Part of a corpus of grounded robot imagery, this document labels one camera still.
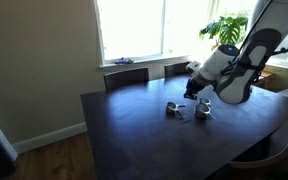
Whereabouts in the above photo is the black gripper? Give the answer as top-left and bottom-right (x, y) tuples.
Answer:
(184, 78), (204, 100)

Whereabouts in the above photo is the near curved wooden chair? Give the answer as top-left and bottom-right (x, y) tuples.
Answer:
(229, 121), (288, 172)

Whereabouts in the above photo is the blue object on windowsill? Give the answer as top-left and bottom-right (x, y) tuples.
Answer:
(114, 57), (134, 65)

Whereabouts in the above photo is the dark wooden chair left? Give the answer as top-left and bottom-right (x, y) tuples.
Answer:
(104, 67), (149, 90)

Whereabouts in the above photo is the large silver measuring cup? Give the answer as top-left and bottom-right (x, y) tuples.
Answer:
(194, 104), (214, 120)

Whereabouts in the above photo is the white window frame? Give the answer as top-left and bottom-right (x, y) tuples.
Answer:
(93, 0), (288, 72)

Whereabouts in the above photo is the dark wooden chair right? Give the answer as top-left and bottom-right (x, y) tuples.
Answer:
(164, 62), (188, 78)

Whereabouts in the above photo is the green potted plant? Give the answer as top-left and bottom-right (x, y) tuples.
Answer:
(198, 16), (248, 49)

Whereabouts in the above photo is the medium silver measuring cup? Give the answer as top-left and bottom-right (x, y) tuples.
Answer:
(166, 102), (185, 119)

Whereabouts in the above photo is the wooden side bench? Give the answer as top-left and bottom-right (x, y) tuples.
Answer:
(254, 71), (275, 89)

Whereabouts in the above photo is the dark wooden dining table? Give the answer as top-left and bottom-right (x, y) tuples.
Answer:
(81, 76), (288, 180)

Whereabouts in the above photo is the dark wooden chair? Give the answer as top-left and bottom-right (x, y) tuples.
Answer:
(104, 67), (149, 90)
(164, 62), (188, 78)

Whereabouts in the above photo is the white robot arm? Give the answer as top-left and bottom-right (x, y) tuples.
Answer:
(184, 0), (288, 104)

